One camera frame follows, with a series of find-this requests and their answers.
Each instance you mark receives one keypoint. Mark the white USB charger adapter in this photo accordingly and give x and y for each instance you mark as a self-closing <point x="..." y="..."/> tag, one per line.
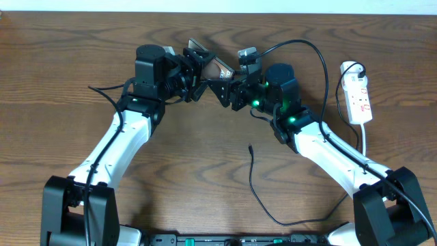
<point x="353" y="73"/>

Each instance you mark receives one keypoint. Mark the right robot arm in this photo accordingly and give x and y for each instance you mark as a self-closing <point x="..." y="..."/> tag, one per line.
<point x="389" y="207"/>

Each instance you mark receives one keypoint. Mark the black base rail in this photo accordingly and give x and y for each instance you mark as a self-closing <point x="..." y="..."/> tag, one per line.
<point x="231" y="240"/>

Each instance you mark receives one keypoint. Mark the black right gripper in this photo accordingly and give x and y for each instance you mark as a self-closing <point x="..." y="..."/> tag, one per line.
<point x="237" y="86"/>

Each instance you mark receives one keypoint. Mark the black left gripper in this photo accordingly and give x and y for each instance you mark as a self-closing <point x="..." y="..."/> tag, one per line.
<point x="194" y="72"/>

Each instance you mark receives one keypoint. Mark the white power strip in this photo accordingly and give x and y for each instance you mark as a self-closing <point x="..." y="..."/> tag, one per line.
<point x="358" y="104"/>

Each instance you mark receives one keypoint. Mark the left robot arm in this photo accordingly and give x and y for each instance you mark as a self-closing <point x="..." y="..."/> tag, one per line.
<point x="81" y="209"/>

